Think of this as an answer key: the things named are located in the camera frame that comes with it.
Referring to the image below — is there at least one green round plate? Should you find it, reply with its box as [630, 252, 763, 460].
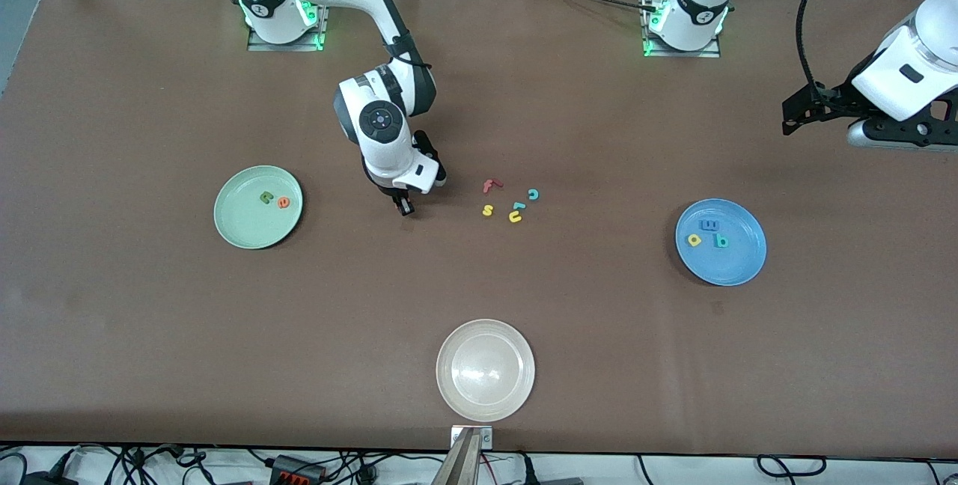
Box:
[213, 165, 304, 250]

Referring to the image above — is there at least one blue round plate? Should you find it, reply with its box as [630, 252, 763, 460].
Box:
[675, 199, 767, 287]

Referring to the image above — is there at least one white round plate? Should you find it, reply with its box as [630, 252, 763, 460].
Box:
[436, 319, 537, 423]

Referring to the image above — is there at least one red and black power strip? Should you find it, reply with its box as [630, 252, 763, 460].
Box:
[270, 454, 327, 485]

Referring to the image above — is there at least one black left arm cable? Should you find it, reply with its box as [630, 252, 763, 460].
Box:
[794, 0, 856, 98]

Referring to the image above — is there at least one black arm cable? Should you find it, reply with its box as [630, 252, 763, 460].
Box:
[352, 0, 436, 74]
[794, 0, 856, 98]

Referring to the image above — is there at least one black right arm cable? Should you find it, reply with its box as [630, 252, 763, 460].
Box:
[352, 0, 436, 74]

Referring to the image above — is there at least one small metal table bracket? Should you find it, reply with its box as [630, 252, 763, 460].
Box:
[450, 425, 494, 449]

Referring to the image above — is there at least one grey camera mount pole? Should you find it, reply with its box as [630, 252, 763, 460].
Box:
[430, 429, 484, 485]

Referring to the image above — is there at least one black looped floor cable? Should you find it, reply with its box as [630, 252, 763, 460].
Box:
[755, 454, 829, 479]

